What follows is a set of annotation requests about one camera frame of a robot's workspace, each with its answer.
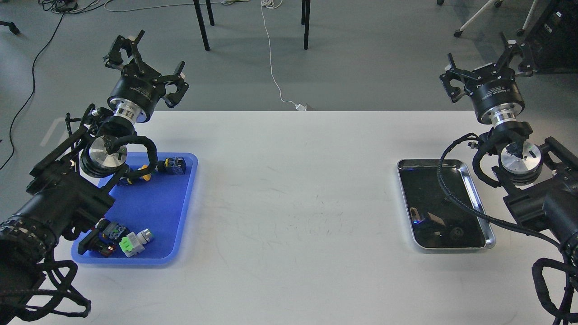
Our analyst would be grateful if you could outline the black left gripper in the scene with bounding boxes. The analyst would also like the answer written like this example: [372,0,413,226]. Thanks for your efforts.
[103,30,189,124]

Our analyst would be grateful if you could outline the yellow push button switch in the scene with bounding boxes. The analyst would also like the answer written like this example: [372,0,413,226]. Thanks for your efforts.
[118,164,152,186]

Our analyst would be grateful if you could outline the silver green selector switch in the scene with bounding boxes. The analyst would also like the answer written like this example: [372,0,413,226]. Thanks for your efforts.
[118,228,154,258]

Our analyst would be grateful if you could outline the black table legs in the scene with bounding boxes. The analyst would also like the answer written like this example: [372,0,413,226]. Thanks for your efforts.
[193,0,312,51]

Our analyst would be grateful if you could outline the white power cable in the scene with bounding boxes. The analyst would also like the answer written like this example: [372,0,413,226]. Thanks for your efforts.
[261,0,308,111]

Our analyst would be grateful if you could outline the white rolling stand base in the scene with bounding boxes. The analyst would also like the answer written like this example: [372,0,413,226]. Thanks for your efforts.
[437,0,539,38]

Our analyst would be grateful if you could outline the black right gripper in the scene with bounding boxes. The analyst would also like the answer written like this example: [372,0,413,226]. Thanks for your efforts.
[439,32,536,125]

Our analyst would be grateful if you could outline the red emergency stop button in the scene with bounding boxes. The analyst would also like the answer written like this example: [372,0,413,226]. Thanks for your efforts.
[78,218,131,257]

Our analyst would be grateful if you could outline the green push button switch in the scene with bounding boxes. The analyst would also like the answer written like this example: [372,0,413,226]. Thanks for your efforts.
[156,157,186,175]

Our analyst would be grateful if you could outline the silver metal tray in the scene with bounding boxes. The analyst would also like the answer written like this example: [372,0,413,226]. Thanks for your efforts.
[397,159,496,253]

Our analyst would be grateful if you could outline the black floor cable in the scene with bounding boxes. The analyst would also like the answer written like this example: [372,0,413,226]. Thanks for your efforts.
[0,0,105,171]

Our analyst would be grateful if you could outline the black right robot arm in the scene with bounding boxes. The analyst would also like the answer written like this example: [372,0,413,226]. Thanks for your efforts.
[436,33,578,325]

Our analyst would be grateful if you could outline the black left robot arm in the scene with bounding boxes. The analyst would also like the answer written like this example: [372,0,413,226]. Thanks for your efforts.
[1,31,189,325]

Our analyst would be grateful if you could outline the black equipment case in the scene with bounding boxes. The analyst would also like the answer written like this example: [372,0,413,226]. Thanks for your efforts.
[526,0,578,74]

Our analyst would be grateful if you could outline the blue plastic tray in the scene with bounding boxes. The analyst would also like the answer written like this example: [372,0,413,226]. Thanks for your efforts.
[71,152,198,265]

